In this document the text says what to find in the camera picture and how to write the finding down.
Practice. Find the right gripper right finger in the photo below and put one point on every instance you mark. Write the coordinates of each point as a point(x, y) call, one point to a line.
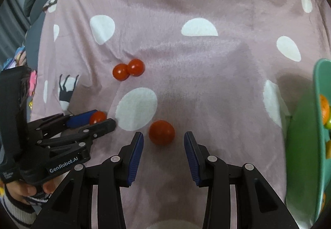
point(257, 203)

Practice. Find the red cherry tomato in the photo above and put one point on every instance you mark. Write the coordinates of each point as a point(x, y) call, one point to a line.
point(136, 67)
point(120, 72)
point(97, 117)
point(161, 133)

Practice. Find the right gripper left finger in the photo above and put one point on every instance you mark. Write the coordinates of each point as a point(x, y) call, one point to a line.
point(70, 205)

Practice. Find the orange tangerine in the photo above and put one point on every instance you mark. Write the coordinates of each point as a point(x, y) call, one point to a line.
point(325, 109)
point(323, 202)

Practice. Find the teal green bowl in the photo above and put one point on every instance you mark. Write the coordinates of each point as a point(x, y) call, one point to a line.
point(308, 171)

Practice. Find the pink polka dot blanket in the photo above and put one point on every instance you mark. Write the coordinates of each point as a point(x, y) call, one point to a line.
point(230, 71)

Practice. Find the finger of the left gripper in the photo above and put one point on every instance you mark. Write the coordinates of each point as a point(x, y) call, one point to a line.
point(83, 138)
point(61, 121)

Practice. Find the person's left hand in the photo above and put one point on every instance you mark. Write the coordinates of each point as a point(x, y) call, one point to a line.
point(19, 190)

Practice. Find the green lime fruit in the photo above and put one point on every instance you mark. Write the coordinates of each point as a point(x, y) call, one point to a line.
point(327, 125)

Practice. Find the grey sofa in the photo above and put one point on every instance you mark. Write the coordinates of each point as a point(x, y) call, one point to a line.
point(21, 28)

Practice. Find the striped sleeve forearm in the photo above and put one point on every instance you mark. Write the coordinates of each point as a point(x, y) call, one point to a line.
point(23, 215)

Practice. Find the pink toy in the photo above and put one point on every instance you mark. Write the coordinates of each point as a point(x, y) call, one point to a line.
point(31, 84)

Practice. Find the tan longan ball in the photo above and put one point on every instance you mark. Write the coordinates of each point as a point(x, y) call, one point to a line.
point(328, 149)

